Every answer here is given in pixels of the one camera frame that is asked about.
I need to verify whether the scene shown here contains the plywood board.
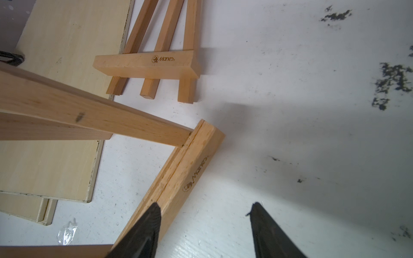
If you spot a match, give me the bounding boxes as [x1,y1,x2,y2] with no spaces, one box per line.
[1,193,47,222]
[36,198,58,226]
[1,1,134,203]

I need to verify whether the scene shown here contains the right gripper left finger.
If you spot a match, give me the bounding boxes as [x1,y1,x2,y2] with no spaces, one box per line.
[106,203,161,258]

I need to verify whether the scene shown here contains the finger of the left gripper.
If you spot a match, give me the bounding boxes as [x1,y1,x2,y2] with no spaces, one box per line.
[0,51,25,66]

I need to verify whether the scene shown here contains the wooden easel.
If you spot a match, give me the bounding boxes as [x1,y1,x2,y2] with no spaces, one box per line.
[92,1,202,104]
[1,64,225,258]

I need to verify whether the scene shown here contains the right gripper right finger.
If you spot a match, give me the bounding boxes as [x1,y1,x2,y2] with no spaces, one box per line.
[247,202,306,258]

